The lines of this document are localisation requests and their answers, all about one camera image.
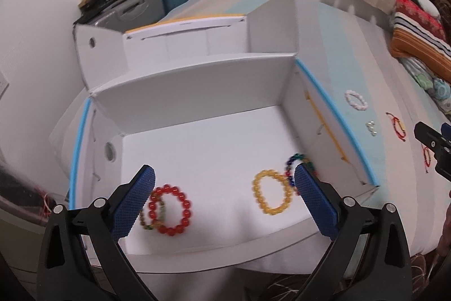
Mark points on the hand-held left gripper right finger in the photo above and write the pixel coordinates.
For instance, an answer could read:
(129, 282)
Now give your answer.
(315, 202)

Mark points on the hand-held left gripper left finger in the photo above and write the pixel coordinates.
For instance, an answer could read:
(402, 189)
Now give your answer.
(134, 202)

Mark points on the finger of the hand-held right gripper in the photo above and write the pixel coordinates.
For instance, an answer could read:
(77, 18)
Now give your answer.
(428, 135)
(446, 130)

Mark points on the printed cardboard box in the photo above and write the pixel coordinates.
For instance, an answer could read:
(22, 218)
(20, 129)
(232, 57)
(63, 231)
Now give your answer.
(211, 146)

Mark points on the floral quilt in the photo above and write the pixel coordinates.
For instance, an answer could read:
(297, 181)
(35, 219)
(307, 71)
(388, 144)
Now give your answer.
(430, 82)

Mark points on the white pearl earrings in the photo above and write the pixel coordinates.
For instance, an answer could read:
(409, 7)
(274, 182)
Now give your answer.
(370, 125)

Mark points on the striped bed sheet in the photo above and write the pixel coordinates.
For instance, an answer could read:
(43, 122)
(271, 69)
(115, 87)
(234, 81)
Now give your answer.
(387, 198)

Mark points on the dark patterned rug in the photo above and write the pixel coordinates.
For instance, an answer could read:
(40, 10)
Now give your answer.
(282, 287)

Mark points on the striped orange pillow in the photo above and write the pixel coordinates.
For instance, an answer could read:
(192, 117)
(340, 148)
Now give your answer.
(419, 36)

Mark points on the green and white cushion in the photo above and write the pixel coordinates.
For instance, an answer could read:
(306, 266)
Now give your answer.
(419, 1)

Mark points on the grey suitcase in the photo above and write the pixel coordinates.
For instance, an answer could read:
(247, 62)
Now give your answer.
(130, 6)

